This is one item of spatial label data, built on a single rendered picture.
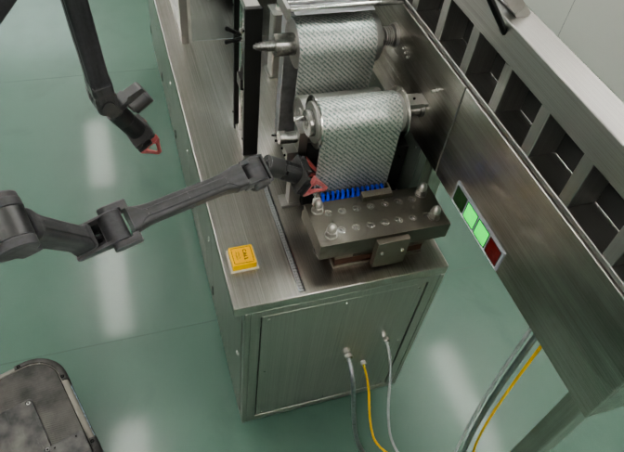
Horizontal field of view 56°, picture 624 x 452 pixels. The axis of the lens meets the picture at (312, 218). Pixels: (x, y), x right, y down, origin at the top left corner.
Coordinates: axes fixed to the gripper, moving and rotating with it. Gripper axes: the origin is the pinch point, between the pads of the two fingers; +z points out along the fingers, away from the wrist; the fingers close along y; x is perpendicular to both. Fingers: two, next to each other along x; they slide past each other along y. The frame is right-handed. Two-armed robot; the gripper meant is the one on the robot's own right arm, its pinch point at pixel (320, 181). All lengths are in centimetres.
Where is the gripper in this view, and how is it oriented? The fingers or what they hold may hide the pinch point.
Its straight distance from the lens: 171.5
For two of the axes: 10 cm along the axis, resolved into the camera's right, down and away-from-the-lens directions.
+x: 5.6, -6.5, -5.1
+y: 3.0, 7.4, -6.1
